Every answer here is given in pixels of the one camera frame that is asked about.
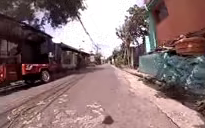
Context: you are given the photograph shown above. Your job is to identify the orange and teal building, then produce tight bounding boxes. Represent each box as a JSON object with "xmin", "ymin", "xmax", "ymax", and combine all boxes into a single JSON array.
[{"xmin": 144, "ymin": 0, "xmax": 205, "ymax": 54}]

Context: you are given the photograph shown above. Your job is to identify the group of trees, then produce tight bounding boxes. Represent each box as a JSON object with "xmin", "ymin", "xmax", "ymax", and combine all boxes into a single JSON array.
[{"xmin": 111, "ymin": 4, "xmax": 150, "ymax": 68}]

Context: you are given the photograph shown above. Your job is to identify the grey asphalt road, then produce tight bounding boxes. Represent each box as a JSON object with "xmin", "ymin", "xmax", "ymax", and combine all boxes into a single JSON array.
[{"xmin": 0, "ymin": 63, "xmax": 179, "ymax": 128}]

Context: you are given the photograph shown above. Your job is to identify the overhead wires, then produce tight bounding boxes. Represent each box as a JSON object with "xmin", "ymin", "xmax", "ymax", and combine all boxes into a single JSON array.
[{"xmin": 74, "ymin": 12, "xmax": 102, "ymax": 52}]

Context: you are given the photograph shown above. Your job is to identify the dark roadside building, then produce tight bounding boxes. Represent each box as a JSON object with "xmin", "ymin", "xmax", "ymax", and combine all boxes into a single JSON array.
[{"xmin": 0, "ymin": 9, "xmax": 58, "ymax": 88}]

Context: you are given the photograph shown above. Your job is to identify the pile of wood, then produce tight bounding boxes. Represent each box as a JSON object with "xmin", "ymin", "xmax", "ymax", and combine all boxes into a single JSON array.
[{"xmin": 162, "ymin": 29, "xmax": 205, "ymax": 57}]

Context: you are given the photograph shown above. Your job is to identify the row of low houses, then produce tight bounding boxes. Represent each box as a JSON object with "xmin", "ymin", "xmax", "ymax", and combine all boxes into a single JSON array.
[{"xmin": 52, "ymin": 42, "xmax": 92, "ymax": 71}]

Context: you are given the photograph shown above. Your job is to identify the pale concrete roadside strip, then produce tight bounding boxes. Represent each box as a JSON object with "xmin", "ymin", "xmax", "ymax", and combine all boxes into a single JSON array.
[{"xmin": 111, "ymin": 64, "xmax": 205, "ymax": 128}]

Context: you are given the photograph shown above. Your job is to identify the large overhanging tree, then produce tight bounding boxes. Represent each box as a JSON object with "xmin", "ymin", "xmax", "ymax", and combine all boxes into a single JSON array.
[{"xmin": 0, "ymin": 0, "xmax": 88, "ymax": 30}]

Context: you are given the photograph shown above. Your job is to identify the teal wall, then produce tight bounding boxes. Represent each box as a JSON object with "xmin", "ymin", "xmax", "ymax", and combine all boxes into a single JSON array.
[{"xmin": 137, "ymin": 51, "xmax": 205, "ymax": 97}]

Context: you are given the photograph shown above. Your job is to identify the red vehicle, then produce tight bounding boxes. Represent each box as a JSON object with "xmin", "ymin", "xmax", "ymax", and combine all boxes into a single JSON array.
[{"xmin": 0, "ymin": 49, "xmax": 62, "ymax": 85}]

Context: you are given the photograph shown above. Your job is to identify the dirt ground strip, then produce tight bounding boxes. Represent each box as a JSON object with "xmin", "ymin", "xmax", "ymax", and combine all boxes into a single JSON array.
[{"xmin": 141, "ymin": 77, "xmax": 205, "ymax": 122}]

